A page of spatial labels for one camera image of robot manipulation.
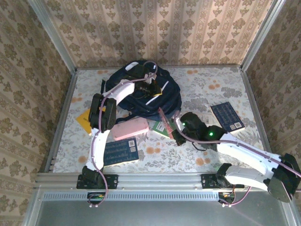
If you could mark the aluminium table side rail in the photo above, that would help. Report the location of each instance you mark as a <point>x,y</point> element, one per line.
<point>65,106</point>
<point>250,94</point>

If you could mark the pink pencil case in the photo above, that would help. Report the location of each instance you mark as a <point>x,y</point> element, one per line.
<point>130,129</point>

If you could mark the aluminium corner post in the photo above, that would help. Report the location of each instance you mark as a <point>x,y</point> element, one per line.
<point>261,35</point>
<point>53,35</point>

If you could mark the green notebook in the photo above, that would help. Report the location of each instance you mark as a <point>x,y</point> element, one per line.
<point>160,128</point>

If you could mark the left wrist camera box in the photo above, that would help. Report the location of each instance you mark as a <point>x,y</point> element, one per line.
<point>149,78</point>

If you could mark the navy blue backpack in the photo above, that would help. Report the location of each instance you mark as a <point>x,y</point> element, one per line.
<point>164,99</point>

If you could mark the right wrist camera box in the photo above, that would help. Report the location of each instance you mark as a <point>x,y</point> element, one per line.
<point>178,123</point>

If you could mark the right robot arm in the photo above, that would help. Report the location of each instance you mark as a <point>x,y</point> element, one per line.
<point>247,153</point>

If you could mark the aluminium table end rail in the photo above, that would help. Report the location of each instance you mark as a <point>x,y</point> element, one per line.
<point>211,66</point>

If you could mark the blue book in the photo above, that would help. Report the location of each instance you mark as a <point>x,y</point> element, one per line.
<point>122,151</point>
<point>227,116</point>

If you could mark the aluminium mounting rail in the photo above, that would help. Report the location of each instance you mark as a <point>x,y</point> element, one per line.
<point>160,180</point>

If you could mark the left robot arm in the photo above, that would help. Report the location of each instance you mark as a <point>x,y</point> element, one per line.
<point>98,150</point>

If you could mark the red packet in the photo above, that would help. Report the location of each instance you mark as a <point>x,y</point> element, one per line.
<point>165,120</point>

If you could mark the yellow book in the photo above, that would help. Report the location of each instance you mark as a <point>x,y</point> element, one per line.
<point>83,121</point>

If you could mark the grey metal sheet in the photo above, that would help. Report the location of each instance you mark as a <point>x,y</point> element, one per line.
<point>152,214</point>

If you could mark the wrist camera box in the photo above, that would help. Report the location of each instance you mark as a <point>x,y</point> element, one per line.
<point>178,123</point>
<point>149,78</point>

